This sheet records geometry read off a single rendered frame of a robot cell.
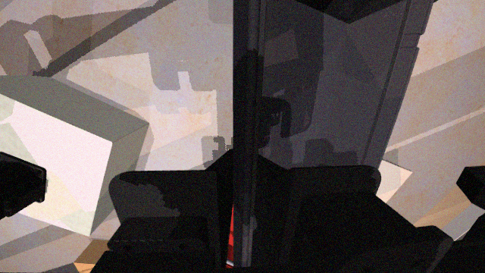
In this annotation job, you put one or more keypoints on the red plastic tray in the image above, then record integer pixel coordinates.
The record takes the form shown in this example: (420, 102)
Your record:
(230, 244)

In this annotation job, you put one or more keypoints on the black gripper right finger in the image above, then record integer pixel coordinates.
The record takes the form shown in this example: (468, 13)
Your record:
(279, 193)

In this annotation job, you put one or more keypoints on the tan rectangular block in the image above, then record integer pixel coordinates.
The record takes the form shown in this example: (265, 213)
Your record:
(89, 257)

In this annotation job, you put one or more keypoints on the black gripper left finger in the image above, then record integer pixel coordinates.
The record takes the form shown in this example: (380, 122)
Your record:
(208, 193)

